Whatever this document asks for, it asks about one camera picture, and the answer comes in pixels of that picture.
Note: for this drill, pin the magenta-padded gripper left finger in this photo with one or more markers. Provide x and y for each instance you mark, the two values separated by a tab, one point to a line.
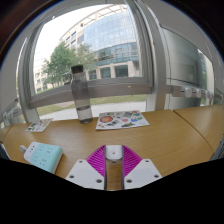
95	165

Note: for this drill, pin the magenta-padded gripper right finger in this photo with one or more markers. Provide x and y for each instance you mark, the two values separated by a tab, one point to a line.
131	163

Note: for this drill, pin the small white charger block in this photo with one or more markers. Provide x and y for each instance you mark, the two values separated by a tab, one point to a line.
113	152

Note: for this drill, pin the sticker sheet with red circle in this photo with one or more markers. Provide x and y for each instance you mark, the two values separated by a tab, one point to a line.
121	120

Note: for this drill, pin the white and mint power strip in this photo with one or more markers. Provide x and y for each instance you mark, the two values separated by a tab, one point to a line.
45	156

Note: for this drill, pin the sticker sheet with green stickers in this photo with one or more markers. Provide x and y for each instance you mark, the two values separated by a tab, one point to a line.
39	125

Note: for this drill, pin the clear bottle with black cap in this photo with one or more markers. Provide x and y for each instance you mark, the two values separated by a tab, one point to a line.
82	96

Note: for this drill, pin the green tree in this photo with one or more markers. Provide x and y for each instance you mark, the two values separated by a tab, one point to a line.
60	63

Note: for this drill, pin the glass office building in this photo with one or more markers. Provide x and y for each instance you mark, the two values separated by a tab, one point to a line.
110	33

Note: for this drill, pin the grey window frame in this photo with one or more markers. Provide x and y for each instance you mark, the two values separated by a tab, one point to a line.
100	89

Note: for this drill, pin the white rail with clips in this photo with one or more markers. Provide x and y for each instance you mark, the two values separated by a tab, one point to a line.
10	113
191	91

